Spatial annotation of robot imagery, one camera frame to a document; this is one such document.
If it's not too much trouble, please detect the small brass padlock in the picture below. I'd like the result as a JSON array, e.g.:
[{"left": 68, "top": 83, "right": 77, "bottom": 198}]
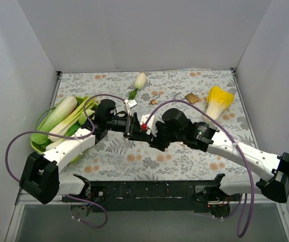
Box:
[{"left": 150, "top": 94, "right": 161, "bottom": 105}]

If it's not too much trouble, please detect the large brass padlock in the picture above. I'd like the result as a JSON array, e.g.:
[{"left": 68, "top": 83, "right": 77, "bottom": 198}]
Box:
[{"left": 173, "top": 92, "right": 199, "bottom": 104}]

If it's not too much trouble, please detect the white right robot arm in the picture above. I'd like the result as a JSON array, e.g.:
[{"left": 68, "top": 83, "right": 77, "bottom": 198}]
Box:
[{"left": 141, "top": 108, "right": 289, "bottom": 203}]

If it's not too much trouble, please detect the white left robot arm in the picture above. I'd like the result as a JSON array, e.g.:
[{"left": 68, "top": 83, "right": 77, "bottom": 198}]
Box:
[{"left": 19, "top": 99, "right": 150, "bottom": 204}]

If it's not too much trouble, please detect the white radish with leaves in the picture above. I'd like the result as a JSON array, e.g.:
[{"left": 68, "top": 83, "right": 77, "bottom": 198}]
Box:
[{"left": 128, "top": 73, "right": 147, "bottom": 100}]

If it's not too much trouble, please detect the round green cabbage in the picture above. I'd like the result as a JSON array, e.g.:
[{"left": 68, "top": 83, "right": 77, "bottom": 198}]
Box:
[{"left": 79, "top": 109, "right": 95, "bottom": 126}]

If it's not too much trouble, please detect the floral table mat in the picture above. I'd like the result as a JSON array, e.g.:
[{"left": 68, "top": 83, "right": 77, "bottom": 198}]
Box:
[{"left": 56, "top": 70, "right": 255, "bottom": 180}]

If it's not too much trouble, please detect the yellow napa cabbage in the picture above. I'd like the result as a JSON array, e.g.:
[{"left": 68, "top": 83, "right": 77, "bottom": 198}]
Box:
[{"left": 205, "top": 86, "right": 234, "bottom": 120}]

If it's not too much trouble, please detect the green bok choy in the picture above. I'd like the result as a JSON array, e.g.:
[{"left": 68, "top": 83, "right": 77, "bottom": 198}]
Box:
[{"left": 65, "top": 125, "right": 80, "bottom": 137}]

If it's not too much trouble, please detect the green plastic basket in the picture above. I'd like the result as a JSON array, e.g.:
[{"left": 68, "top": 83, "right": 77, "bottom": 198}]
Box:
[{"left": 30, "top": 96, "right": 96, "bottom": 164}]

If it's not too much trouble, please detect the green napa cabbage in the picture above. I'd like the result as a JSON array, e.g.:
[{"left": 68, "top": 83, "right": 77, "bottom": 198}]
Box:
[{"left": 30, "top": 96, "right": 77, "bottom": 145}]

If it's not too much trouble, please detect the celery stalk bundle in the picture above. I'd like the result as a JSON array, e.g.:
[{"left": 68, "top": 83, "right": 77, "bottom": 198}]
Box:
[{"left": 50, "top": 97, "right": 99, "bottom": 136}]

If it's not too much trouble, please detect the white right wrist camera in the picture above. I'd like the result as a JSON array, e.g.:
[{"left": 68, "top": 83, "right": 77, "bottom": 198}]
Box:
[{"left": 140, "top": 114, "right": 159, "bottom": 137}]

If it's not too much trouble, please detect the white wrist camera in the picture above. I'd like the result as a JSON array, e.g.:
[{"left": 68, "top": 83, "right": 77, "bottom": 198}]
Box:
[
  {"left": 124, "top": 99, "right": 137, "bottom": 115},
  {"left": 140, "top": 114, "right": 159, "bottom": 137}
]

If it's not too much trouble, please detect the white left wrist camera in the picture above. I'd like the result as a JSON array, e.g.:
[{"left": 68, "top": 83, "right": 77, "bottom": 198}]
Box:
[{"left": 124, "top": 99, "right": 137, "bottom": 115}]

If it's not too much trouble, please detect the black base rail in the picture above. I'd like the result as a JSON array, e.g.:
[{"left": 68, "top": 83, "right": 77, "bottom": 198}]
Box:
[{"left": 61, "top": 180, "right": 243, "bottom": 214}]

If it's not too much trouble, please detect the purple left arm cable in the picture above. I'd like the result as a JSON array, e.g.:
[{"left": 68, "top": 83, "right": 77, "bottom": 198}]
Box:
[{"left": 5, "top": 93, "right": 127, "bottom": 229}]

